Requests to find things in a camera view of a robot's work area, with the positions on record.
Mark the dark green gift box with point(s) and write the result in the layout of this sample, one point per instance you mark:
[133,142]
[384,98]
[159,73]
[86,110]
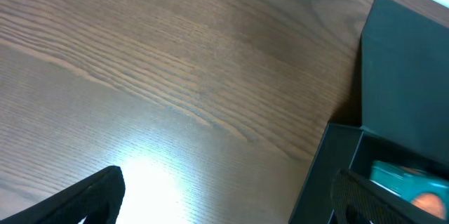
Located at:
[401,87]

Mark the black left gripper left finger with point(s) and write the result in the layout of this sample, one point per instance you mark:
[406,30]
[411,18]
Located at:
[96,199]

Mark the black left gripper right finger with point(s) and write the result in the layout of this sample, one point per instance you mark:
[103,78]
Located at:
[358,200]

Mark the teal Chunkies cookie box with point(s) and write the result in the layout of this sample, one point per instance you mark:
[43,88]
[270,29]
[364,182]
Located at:
[421,189]

